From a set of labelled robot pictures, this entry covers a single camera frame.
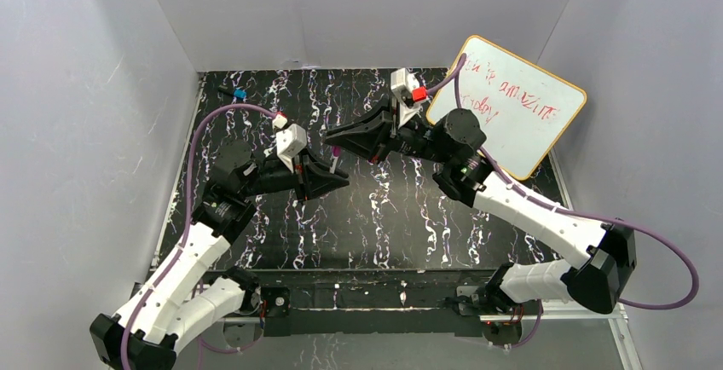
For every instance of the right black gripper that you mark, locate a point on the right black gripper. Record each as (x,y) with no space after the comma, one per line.
(392,135)

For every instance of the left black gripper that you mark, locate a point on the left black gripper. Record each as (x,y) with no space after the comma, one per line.
(302,176)

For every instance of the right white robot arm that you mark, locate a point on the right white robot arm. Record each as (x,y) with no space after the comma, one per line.
(596,258)

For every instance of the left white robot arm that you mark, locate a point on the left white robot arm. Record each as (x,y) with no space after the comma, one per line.
(150,330)

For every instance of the blue capped black marker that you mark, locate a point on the blue capped black marker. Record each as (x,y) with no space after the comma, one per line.
(232,92)

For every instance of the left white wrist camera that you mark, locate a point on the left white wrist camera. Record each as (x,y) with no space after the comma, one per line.
(289,143)

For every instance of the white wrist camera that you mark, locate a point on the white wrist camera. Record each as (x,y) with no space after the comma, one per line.
(289,143)
(402,85)

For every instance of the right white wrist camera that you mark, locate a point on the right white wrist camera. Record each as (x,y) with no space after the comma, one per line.
(402,85)

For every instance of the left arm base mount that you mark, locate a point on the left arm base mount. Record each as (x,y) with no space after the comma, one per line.
(245,327)

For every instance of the whiteboard with orange frame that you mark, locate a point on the whiteboard with orange frame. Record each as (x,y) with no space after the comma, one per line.
(521,108)

